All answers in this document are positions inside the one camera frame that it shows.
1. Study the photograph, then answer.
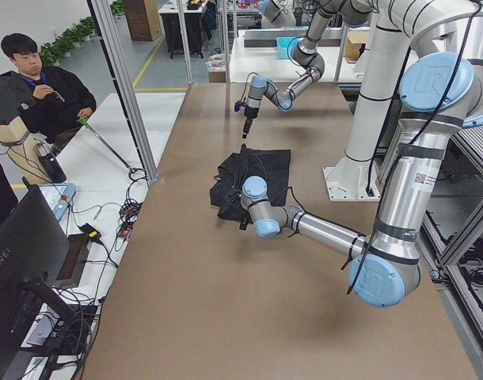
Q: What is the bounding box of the grey orange usb hub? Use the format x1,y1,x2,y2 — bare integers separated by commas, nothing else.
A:
116,224,133,241
119,199,142,220

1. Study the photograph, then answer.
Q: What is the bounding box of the seated man in black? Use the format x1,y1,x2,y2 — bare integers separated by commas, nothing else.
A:
0,33,97,152

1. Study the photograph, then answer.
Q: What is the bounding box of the aluminium frame post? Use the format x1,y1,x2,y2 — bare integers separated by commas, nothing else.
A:
87,0,158,185

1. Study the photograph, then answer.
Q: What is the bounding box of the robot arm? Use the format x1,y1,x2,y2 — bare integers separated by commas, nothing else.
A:
234,1,373,138
240,1,483,308

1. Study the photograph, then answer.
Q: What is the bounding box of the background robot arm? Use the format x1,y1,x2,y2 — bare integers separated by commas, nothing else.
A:
258,0,296,29

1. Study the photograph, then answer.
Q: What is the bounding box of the black Huawei monitor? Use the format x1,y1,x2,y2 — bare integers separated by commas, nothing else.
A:
0,185,74,379

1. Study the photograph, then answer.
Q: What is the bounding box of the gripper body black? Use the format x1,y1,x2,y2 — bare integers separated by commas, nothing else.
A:
244,106,258,120
239,215,250,230

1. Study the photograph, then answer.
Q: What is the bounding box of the black power adapter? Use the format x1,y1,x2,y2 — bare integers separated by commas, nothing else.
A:
78,223,101,241

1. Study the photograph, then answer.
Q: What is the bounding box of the black water bottle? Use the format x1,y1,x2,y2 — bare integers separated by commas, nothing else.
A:
36,143,67,183

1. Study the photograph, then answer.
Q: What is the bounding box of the cardboard box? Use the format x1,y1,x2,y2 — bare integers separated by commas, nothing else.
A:
344,30,369,62

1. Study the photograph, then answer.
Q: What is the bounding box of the blue plastic bin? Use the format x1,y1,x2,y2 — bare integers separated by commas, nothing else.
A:
276,36,302,61

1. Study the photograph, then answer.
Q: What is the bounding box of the teach pendant blue grey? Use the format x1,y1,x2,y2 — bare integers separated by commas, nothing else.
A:
38,183,76,221

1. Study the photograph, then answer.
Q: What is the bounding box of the green handled grabber stick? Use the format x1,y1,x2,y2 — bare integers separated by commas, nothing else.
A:
78,116,144,179

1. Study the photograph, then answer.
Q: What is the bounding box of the black t-shirt with logo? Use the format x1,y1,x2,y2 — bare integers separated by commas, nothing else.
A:
210,144,291,222

